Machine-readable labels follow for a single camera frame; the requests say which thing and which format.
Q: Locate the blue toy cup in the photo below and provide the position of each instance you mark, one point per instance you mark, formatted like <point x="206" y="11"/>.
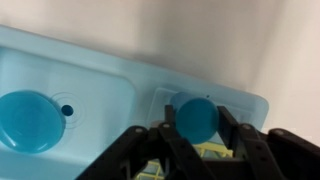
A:
<point x="196" y="120"/>

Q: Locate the yellow-green dish rack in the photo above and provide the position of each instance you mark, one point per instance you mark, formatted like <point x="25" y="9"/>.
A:
<point x="216" y="151"/>

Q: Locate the light blue toy sink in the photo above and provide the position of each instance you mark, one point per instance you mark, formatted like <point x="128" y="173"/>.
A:
<point x="100" y="88"/>

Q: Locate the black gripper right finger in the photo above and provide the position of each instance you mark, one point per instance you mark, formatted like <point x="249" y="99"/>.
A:
<point x="266" y="156"/>

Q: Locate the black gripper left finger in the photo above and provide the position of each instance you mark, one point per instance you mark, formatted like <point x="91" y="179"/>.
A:
<point x="156" y="153"/>

